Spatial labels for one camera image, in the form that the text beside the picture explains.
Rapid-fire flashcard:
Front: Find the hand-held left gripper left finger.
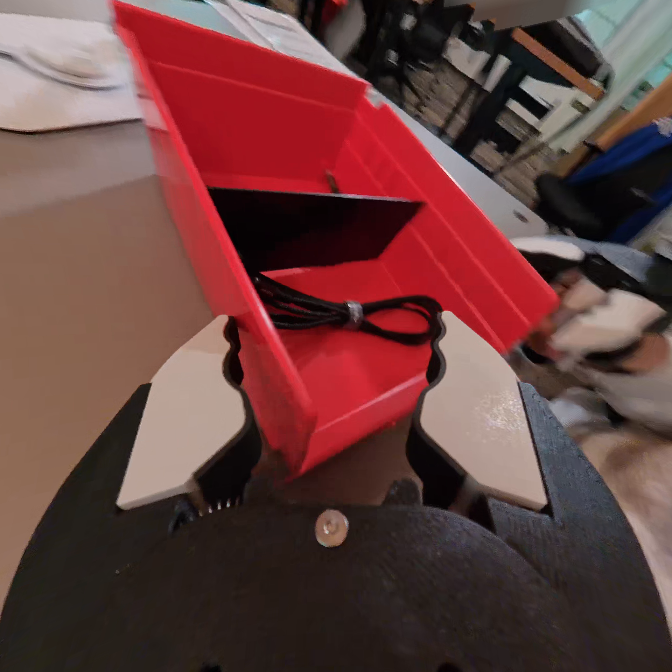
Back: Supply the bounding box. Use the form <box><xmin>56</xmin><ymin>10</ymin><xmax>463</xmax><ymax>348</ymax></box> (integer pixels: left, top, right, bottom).
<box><xmin>115</xmin><ymin>314</ymin><xmax>263</xmax><ymax>511</ymax></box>

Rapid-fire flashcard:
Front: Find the black bin divider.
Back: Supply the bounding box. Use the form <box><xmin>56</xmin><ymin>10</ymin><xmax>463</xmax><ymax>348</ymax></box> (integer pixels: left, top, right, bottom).
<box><xmin>207</xmin><ymin>186</ymin><xmax>425</xmax><ymax>274</ymax></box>

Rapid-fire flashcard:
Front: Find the white paper sheet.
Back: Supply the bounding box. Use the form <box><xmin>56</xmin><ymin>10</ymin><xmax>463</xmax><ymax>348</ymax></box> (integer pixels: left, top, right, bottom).
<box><xmin>210</xmin><ymin>0</ymin><xmax>337</xmax><ymax>58</ymax></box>

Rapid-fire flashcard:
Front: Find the blue jacket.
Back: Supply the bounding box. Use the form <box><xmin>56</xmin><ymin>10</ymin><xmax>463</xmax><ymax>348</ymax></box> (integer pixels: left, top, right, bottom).
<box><xmin>567</xmin><ymin>118</ymin><xmax>672</xmax><ymax>245</ymax></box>

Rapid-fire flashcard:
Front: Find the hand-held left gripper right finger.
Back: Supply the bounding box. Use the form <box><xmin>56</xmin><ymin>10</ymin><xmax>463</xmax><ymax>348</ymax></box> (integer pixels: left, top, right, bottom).
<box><xmin>408</xmin><ymin>310</ymin><xmax>550</xmax><ymax>519</ymax></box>

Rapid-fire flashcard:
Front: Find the black shelving rack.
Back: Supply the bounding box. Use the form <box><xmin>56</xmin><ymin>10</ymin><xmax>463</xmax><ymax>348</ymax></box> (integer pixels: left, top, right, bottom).
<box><xmin>362</xmin><ymin>0</ymin><xmax>612</xmax><ymax>195</ymax></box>

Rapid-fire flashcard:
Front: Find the red plastic storage bin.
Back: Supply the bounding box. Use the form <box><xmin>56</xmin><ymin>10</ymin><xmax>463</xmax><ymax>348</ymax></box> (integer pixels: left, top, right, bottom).
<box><xmin>110</xmin><ymin>0</ymin><xmax>560</xmax><ymax>481</ymax></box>

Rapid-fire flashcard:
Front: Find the person's right forearm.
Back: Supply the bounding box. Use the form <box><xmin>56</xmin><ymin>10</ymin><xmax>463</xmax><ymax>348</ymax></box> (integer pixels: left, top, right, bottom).
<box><xmin>548</xmin><ymin>365</ymin><xmax>672</xmax><ymax>436</ymax></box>

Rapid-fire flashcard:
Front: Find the black office chair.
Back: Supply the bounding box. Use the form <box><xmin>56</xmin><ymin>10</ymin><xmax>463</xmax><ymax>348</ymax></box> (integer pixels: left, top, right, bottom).
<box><xmin>535</xmin><ymin>173</ymin><xmax>612</xmax><ymax>239</ymax></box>

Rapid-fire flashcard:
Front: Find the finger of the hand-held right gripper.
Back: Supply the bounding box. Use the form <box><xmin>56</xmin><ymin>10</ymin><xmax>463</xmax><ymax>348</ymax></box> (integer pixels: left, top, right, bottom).
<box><xmin>512</xmin><ymin>235</ymin><xmax>587</xmax><ymax>266</ymax></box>
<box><xmin>550</xmin><ymin>301</ymin><xmax>669</xmax><ymax>363</ymax></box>

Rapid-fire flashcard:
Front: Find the wooden handrail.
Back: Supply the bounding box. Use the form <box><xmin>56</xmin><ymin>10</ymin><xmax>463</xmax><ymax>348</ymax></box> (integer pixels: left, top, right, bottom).
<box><xmin>556</xmin><ymin>76</ymin><xmax>672</xmax><ymax>174</ymax></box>

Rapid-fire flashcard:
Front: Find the white lamp base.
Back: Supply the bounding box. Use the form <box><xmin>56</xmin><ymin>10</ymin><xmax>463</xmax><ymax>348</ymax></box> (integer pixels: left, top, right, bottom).
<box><xmin>0</xmin><ymin>13</ymin><xmax>145</xmax><ymax>132</ymax></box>

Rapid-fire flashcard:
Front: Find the grey desk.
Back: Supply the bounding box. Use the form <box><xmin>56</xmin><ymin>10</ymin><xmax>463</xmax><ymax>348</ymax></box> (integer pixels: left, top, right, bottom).
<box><xmin>0</xmin><ymin>0</ymin><xmax>549</xmax><ymax>620</ymax></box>

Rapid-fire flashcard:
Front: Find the black cable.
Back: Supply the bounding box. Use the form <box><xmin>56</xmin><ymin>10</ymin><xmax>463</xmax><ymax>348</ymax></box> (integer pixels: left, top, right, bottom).
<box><xmin>253</xmin><ymin>273</ymin><xmax>444</xmax><ymax>347</ymax></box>

